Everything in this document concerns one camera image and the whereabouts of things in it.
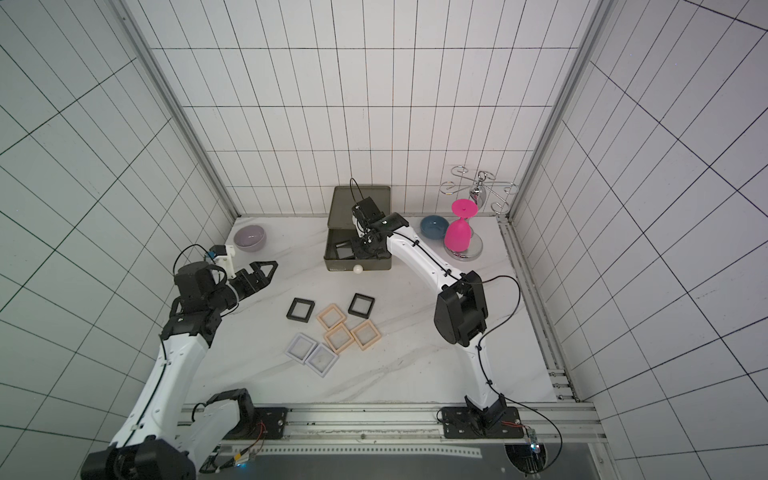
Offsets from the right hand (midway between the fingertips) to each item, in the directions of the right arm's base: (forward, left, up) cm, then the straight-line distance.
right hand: (347, 253), depth 89 cm
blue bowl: (+24, -29, -13) cm, 39 cm away
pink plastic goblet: (+6, -33, +4) cm, 34 cm away
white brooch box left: (-24, +12, -15) cm, 31 cm away
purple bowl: (+15, +41, -12) cm, 45 cm away
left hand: (-12, +20, +5) cm, 23 cm away
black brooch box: (-12, +15, -15) cm, 25 cm away
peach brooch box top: (-16, +8, -14) cm, 22 cm away
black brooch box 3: (+3, +2, -3) cm, 5 cm away
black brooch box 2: (-10, -4, -15) cm, 18 cm away
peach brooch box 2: (-19, -6, -15) cm, 25 cm away
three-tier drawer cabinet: (+8, +3, 0) cm, 9 cm away
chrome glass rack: (+17, -39, +13) cm, 45 cm away
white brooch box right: (-27, +5, -15) cm, 31 cm away
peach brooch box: (-21, +1, -15) cm, 25 cm away
